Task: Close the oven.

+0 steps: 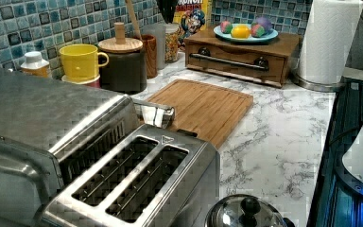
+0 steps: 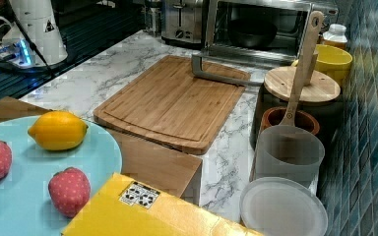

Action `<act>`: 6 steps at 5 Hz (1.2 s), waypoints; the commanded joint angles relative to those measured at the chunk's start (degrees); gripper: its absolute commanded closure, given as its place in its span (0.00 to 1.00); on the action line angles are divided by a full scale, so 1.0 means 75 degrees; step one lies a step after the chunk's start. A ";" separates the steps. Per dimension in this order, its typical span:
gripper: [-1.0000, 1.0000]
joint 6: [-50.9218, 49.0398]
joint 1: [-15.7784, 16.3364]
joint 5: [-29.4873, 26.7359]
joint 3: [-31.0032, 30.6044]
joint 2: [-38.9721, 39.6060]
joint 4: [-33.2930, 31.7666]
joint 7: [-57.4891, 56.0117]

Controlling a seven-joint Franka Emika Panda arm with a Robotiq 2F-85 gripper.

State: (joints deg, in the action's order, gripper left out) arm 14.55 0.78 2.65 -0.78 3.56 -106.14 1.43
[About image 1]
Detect stainless steel toaster oven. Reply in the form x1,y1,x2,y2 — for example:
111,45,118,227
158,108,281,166
0,68,139,227

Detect bamboo cutting board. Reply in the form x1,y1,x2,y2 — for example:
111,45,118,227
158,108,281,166
147,79,253,148

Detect jar of colourful cereal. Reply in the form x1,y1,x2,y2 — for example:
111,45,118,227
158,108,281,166
164,24,179,62

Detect black canister with wooden lid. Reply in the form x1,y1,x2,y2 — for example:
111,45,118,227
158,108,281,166
98,22,147,95

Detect stainless two-slot toaster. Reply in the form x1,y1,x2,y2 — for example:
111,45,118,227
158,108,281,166
38,125,219,227

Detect brown wooden cup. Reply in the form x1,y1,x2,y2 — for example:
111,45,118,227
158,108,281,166
136,34,157,79

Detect grey frosted tumbler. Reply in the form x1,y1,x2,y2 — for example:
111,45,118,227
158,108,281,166
143,24,165,70

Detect pink cup under mug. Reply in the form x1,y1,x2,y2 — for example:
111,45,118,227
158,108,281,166
60,74,102,89

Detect pink green ball left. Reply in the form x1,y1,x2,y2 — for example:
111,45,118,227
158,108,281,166
220,21,233,34

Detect pink green ball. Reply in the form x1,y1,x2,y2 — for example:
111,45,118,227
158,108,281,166
251,24,266,38
220,21,233,34

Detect yellow cereal box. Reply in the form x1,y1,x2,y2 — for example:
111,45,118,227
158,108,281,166
173,0,213,50

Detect wooden drawer box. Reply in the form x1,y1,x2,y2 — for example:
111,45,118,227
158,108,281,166
184,28,300,88

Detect light blue plate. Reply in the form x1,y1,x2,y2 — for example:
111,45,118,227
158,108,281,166
213,24,279,44

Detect yellow lemon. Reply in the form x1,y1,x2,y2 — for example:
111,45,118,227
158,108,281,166
231,25,251,39

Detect dark utensil behind jars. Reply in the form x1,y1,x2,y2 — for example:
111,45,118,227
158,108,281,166
156,0,178,24

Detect pink green ball right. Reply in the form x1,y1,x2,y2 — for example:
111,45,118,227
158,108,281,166
251,24,266,38

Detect yellow plastic mug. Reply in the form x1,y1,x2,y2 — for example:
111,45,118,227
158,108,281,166
60,44,110,82

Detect purple ball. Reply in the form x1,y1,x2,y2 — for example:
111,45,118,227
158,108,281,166
251,17,272,33

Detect white cap spice bottle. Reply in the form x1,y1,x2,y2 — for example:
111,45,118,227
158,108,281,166
21,51,51,78

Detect metal paper towel base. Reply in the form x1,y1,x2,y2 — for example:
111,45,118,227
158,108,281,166
291,74,345,93

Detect white paper towel roll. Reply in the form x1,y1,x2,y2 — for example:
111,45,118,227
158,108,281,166
299,0,363,85

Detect wooden utensil handle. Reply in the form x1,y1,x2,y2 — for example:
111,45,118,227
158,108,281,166
125,0,143,41

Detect black cable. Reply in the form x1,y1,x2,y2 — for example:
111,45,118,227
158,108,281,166
328,126,362,148

